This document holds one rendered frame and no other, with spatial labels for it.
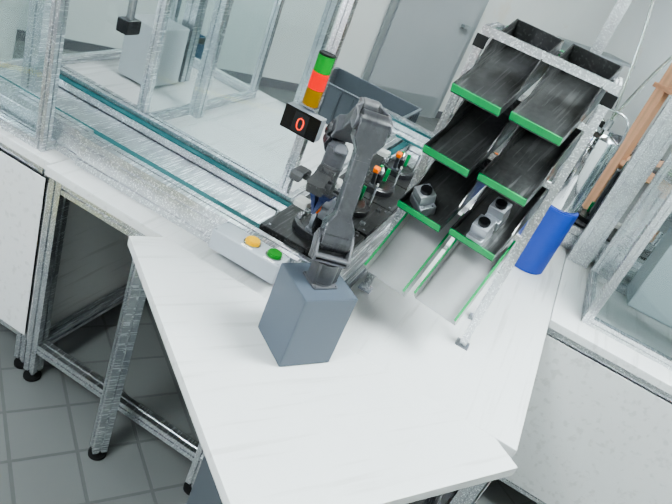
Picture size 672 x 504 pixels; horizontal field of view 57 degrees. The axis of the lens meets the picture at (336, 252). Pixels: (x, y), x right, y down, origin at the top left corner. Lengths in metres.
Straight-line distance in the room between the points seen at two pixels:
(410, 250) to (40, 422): 1.39
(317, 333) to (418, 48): 5.52
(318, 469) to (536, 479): 1.44
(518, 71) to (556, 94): 0.11
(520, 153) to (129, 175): 1.08
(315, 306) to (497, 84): 0.68
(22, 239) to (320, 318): 1.15
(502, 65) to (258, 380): 0.96
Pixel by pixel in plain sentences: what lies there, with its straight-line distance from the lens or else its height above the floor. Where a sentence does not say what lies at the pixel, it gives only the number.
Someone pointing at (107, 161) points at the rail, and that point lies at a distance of 1.95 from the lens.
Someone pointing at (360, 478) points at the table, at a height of 0.86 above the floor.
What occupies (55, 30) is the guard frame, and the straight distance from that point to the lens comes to 1.93.
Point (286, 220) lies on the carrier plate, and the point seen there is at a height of 0.97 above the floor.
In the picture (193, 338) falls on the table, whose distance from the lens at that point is 1.47.
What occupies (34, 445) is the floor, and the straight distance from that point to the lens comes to 2.33.
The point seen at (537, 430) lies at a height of 0.44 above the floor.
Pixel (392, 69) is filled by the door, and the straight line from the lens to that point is 6.69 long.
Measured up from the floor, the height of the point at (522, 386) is 0.86.
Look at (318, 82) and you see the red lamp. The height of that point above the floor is 1.34.
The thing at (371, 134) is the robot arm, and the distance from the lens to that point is 1.34.
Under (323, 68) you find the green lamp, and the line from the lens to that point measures 1.81.
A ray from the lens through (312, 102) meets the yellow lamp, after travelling 1.84.
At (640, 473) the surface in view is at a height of 0.51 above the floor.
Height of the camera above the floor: 1.82
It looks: 29 degrees down
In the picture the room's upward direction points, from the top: 23 degrees clockwise
